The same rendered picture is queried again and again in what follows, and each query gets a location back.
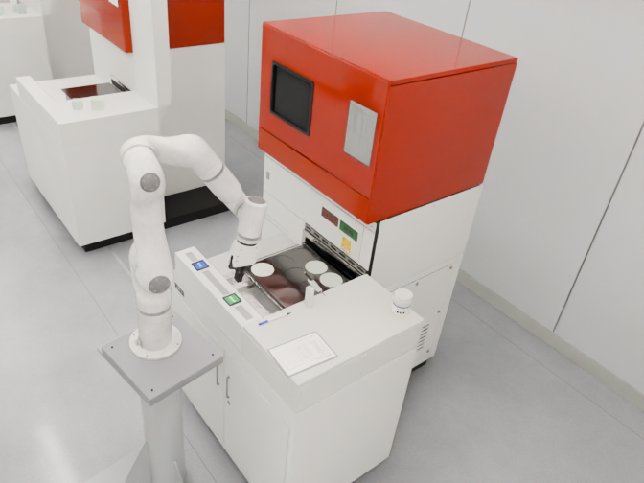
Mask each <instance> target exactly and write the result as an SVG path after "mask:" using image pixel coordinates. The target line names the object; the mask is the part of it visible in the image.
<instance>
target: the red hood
mask: <svg viewBox="0 0 644 483"><path fill-rule="evenodd" d="M517 64H518V57H514V56H511V55H508V54H505V53H502V52H500V51H498V50H495V49H492V48H489V47H487V46H484V45H481V44H478V43H475V42H473V41H470V40H467V39H465V38H462V37H460V36H457V35H454V34H449V33H447V32H444V31H441V30H438V29H435V28H432V27H430V26H427V25H425V24H422V23H419V22H417V21H414V20H411V19H408V18H405V17H403V16H400V15H397V14H394V13H392V12H390V11H373V12H363V13H352V14H341V15H330V16H318V17H308V18H297V19H286V20H275V21H264V22H263V37H262V63H261V89H260V115H259V141H258V147H259V148H260V149H261V150H263V151H264V152H266V153H267V154H268V155H270V156H271V157H273V158H274V159H275V160H277V161H278V162H280V163H281V164H282V165H284V166H285V167H287V168H288V169H289V170H291V171H292V172H294V173H295V174H297V175H298V176H300V177H301V178H302V179H304V180H305V181H307V182H308V183H309V184H311V185H312V186H313V187H314V188H315V189H317V190H318V191H320V192H321V193H322V194H324V195H325V196H327V197H328V198H330V199H331V200H333V201H334V202H335V203H337V204H338V205H340V206H341V207H342V208H344V209H345V210H347V211H348V212H349V213H351V214H352V215H354V216H355V217H356V218H358V219H360V220H361V221H362V222H364V223H365V224H367V225H369V224H371V223H374V222H377V221H380V220H382V219H387V218H390V217H392V216H395V215H397V214H400V213H402V212H405V211H408V210H411V209H413V208H416V207H419V206H422V205H424V204H427V203H429V202H432V201H434V200H437V199H440V198H443V197H445V196H450V195H453V194H455V193H458V192H461V191H464V190H466V189H468V188H471V187H474V186H476V185H479V184H482V183H483V181H484V178H485V174H486V171H487V168H488V165H489V161H490V158H491V154H492V151H493V147H494V144H495V138H496V135H497V132H498V129H499V125H500V122H501V118H502V115H503V111H504V108H505V104H506V102H507V98H508V95H509V91H510V88H511V84H512V81H513V77H514V74H515V71H516V68H517Z"/></svg>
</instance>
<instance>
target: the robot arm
mask: <svg viewBox="0 0 644 483"><path fill-rule="evenodd" d="M120 159H121V162H122V164H123V167H124V169H125V171H126V175H127V178H128V182H129V186H130V200H129V213H130V220H131V227H132V233H133V238H134V243H133V244H132V246H131V247H130V250H129V255H128V259H129V267H130V272H131V278H132V283H133V286H134V291H135V297H136V309H137V321H138V328H137V329H136V330H135V331H134V332H133V333H132V335H131V336H130V339H129V347H130V350H131V351H132V353H134V354H135V355H136V356H138V357H140V358H142V359H147V360H158V359H163V358H166V357H170V356H171V355H173V354H174V353H175V352H176V351H177V350H178V349H179V347H180V345H181V342H182V336H181V333H180V331H179V329H177V327H175V326H174V325H172V300H171V290H170V287H171V286H172V284H173V280H174V270H173V262H172V259H171V255H170V250H169V247H168V243H167V239H166V234H165V228H164V221H163V209H162V200H163V195H164V193H165V189H166V185H165V176H164V173H163V170H162V167H161V165H160V164H168V165H173V166H179V167H189V168H191V169H192V170H193V171H194V172H195V174H196V175H197V176H198V177H199V178H200V179H201V180H202V181H203V183H204V184H205V185H206V186H207V187H208V188H209V189H210V190H211V191H212V193H213V194H214V195H215V196H216V197H217V198H218V199H219V200H220V201H222V202H223V203H224V204H225V205H226V206H227V207H228V208H229V209H230V210H231V212H232V213H233V214H234V215H235V216H236V217H237V218H238V219H239V226H238V231H237V235H236V239H235V240H234V241H233V244H232V246H231V249H230V252H229V255H228V260H227V262H228V263H230V264H229V266H228V268H229V269H235V270H236V271H235V276H234V279H235V280H236V281H237V282H238V283H239V282H242V278H243V274H244V273H245V272H246V269H248V268H249V267H250V266H252V265H254V263H256V260H257V256H258V248H259V239H260V236H261V232H262V228H263V224H264V220H265V213H266V208H267V202H266V200H264V199H263V198H261V197H258V196H253V195H250V196H246V195H245V193H244V192H243V191H242V186H241V184H240V183H239V181H238V180H237V179H236V177H235V176H234V175H233V174H232V173H231V172H230V171H229V169H228V168H227V167H226V166H225V165H224V163H223V162H222V161H221V160H220V158H219V157H218V156H217V155H216V153H215V152H214V151H213V150H212V148H211V147H210V146H209V145H208V144H207V143H206V142H205V141H204V140H203V139H202V138H201V137H199V136H197V135H194V134H183V135H177V136H172V137H160V136H153V135H140V136H135V137H132V138H130V139H128V140H126V141H125V142H124V143H123V144H122V146H121V148H120Z"/></svg>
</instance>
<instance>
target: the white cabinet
mask: <svg viewBox="0 0 644 483"><path fill-rule="evenodd" d="M172 308H173V310H174V311H176V312H177V313H178V314H179V315H180V316H181V317H182V318H183V319H184V320H186V321H187V322H188V323H189V324H190V325H191V326H192V327H193V328H194V329H195V330H196V331H197V332H199V333H200V334H201V335H202V336H203V337H204V338H205V339H206V340H207V341H208V342H209V343H211V344H212V345H213V346H214V347H215V348H216V349H217V350H218V351H219V352H220V353H221V354H223V362H222V364H220V365H218V366H217V367H215V368H213V369H212V370H210V371H209V372H207V373H205V374H204V375H202V376H200V377H199V378H197V379H195V380H193V381H192V382H190V383H188V384H187V385H185V386H183V387H182V388H181V389H182V390H183V391H184V393H185V394H186V396H187V397H188V398H189V400H190V401H191V402H192V404H193V405H194V407H195V408H196V410H197V411H198V413H199V414H200V415H201V417H202V418H203V420H204V421H205V422H206V424H207V425H208V427H210V428H211V430H212V431H213V433H214V434H215V435H216V437H217V438H218V440H219V441H220V443H221V444H222V446H223V447H224V448H225V450H226V451H227V453H228V454H229V455H230V457H231V458H232V460H233V461H234V462H235V464H236V465H237V467H238V468H239V469H240V471H241V473H242V474H243V475H244V477H245V478H246V480H247V481H248V482H249V483H352V482H353V481H355V480H356V479H358V478H359V477H360V476H362V475H363V474H365V473H366V472H368V471H369V470H371V469H372V468H374V467H375V466H376V465H377V464H379V463H380V462H382V461H383V460H385V459H386V458H388V457H389V453H390V450H391V447H392V443H393V439H394V435H395V432H396V428H397V424H398V420H399V417H400V413H401V410H402V406H403V399H404V395H405V391H406V388H407V384H408V381H409V377H410V373H411V369H412V366H413V362H414V358H415V355H416V351H417V346H416V347H414V348H413V349H411V350H409V351H407V352H405V353H404V354H402V355H400V356H397V357H396V358H394V359H392V360H390V361H389V362H387V363H385V364H383V365H381V367H379V368H377V369H375V370H373V371H372V372H370V373H368V374H366V375H364V376H363V377H361V378H359V379H356V380H355V381H353V382H351V383H349V384H347V385H346V386H344V387H342V388H340V389H338V390H337V391H335V392H333V393H332V394H330V395H329V396H327V397H325V398H323V399H321V400H320V401H318V402H315V403H313V404H312V405H310V406H308V407H306V408H305V409H303V410H301V411H299V412H297V413H296V414H295V413H293V412H292V411H291V409H290V408H289V407H288V406H287V405H286V403H285V402H284V401H283V400H282V399H281V398H280V397H279V395H278V394H277V393H276V392H275V391H274V390H273V388H272V387H271V386H270V385H269V384H268V383H267V382H266V380H265V379H264V378H263V377H262V376H261V374H260V373H259V372H258V371H257V370H256V369H255V368H254V366H253V365H252V364H251V363H250V362H249V361H248V359H247V358H246V357H245V356H244V355H243V354H241V353H240V352H239V351H238V350H237V348H236V347H235V346H234V345H233V344H232V343H231V341H230V340H229V339H228V338H227V337H226V336H225V334H224V333H223V332H222V331H221V330H220V329H219V327H218V326H217V325H216V324H215V323H214V322H213V320H212V319H211V318H210V317H209V316H208V315H207V313H206V312H205V311H204V310H203V309H202V308H201V307H200V305H199V304H198V303H197V302H196V301H195V299H194V298H193V297H192V296H191V295H190V294H189V292H188V291H187V290H186V289H185V288H184V287H183V286H182V285H181V284H180V283H179V282H178V281H177V280H176V278H175V277H174V280H173V283H172Z"/></svg>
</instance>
